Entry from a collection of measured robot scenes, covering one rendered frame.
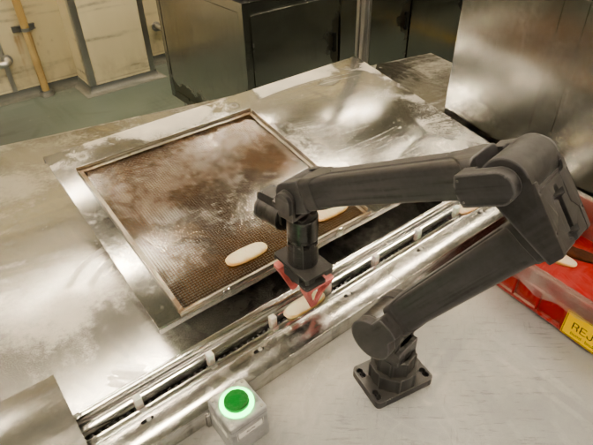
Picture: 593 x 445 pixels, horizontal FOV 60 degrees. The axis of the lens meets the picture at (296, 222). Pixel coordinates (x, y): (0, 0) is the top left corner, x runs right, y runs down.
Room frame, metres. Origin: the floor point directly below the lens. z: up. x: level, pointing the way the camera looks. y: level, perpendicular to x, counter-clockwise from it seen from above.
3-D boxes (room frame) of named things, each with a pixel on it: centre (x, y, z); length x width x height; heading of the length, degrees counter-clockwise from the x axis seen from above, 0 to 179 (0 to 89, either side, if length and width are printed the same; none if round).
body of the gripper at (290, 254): (0.72, -0.01, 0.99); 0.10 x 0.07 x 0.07; 37
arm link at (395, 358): (0.57, -0.15, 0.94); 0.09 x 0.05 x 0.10; 45
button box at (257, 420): (0.47, 0.10, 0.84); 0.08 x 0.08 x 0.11; 37
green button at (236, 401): (0.47, 0.10, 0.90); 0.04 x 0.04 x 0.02
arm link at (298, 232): (0.72, -0.01, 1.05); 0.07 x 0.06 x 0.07; 45
